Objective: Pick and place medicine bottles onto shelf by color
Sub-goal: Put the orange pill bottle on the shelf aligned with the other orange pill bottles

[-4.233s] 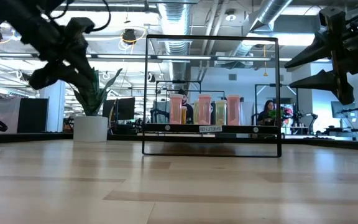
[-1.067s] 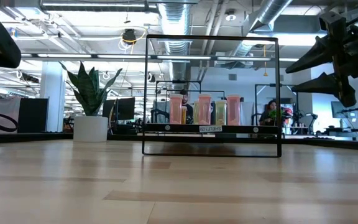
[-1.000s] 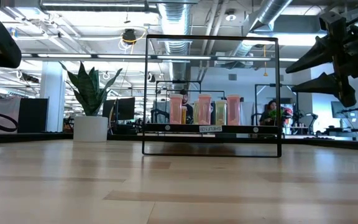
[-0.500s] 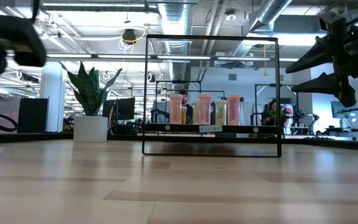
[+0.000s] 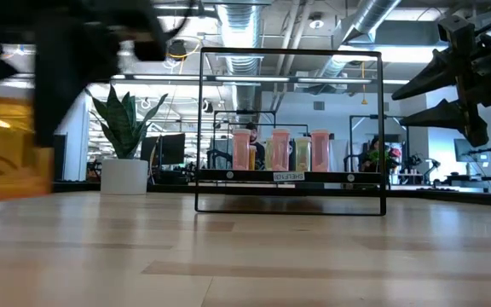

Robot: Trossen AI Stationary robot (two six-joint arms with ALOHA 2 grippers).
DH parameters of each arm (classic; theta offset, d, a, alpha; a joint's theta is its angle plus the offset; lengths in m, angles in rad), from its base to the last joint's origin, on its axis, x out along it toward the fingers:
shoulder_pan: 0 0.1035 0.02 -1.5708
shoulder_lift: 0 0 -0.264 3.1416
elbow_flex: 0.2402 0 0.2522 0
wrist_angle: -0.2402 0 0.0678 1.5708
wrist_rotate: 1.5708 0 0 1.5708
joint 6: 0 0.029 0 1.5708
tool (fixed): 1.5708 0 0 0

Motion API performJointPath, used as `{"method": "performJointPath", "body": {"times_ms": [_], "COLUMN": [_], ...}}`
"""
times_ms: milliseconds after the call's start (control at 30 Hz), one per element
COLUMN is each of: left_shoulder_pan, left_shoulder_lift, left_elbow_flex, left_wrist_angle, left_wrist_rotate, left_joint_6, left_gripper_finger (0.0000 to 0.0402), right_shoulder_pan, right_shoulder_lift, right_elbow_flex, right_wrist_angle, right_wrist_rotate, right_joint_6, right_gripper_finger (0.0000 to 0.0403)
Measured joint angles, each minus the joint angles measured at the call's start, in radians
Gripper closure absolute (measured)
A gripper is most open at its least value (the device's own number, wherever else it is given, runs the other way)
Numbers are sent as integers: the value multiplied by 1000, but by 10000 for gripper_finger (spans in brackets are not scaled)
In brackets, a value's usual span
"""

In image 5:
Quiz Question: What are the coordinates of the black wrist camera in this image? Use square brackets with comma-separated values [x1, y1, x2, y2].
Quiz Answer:
[436, 14, 477, 56]
[132, 6, 170, 64]

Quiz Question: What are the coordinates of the black frame wooden shelf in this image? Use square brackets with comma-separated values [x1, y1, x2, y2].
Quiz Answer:
[194, 47, 388, 217]

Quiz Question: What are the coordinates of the black jointed stand arm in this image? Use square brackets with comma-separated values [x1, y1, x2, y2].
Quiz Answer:
[462, 143, 491, 183]

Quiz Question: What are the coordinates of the pink pill bottle white cap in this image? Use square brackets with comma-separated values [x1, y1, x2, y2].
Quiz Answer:
[232, 129, 252, 171]
[271, 129, 292, 172]
[310, 129, 332, 173]

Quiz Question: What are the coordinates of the small green background plant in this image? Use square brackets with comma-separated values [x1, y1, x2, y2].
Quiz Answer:
[368, 148, 400, 165]

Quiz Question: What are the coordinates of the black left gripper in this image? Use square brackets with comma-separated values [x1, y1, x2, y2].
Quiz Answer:
[0, 0, 165, 149]

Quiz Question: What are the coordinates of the green snake plant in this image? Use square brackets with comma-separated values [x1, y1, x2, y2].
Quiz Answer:
[85, 84, 169, 161]

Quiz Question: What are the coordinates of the black hanging cord reel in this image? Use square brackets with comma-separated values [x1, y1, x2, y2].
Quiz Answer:
[167, 38, 188, 63]

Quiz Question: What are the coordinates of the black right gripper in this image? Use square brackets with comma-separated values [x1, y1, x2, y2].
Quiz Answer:
[391, 40, 490, 148]

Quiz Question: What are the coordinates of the silver ribbed ventilation duct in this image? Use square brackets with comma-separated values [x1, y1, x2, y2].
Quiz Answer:
[215, 0, 264, 113]

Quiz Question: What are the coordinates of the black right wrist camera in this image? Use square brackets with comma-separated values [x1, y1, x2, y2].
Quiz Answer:
[436, 14, 477, 56]

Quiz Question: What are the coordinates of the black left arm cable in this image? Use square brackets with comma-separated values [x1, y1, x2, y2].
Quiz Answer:
[164, 0, 196, 42]

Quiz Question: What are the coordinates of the white shelf label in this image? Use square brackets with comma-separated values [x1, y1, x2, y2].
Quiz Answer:
[272, 171, 306, 182]

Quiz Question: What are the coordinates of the white round plant pot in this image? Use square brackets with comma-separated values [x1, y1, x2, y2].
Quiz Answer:
[100, 158, 149, 196]

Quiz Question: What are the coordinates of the black partition panel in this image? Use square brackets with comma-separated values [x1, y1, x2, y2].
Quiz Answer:
[53, 134, 67, 182]

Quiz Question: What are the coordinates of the silver smooth ventilation duct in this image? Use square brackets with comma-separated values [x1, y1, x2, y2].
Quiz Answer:
[313, 0, 402, 89]

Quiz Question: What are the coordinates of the black background metal frame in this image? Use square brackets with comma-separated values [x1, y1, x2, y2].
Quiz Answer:
[213, 109, 277, 171]
[349, 113, 410, 171]

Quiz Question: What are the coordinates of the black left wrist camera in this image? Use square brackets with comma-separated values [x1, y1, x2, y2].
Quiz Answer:
[132, 6, 170, 64]

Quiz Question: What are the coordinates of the person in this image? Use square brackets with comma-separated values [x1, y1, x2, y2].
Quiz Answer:
[245, 122, 267, 171]
[358, 136, 383, 172]

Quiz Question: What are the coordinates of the black computer monitor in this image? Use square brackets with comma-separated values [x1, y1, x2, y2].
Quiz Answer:
[453, 138, 488, 163]
[140, 133, 186, 167]

